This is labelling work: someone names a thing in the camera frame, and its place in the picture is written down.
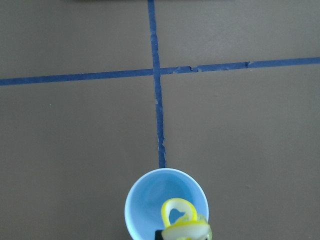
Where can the lemon slice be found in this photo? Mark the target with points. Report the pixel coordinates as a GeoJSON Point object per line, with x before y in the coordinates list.
{"type": "Point", "coordinates": [190, 226]}

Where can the light blue cup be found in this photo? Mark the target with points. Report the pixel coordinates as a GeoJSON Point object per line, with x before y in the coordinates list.
{"type": "Point", "coordinates": [142, 211]}

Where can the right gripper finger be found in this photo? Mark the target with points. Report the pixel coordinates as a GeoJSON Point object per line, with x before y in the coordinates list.
{"type": "Point", "coordinates": [158, 235]}

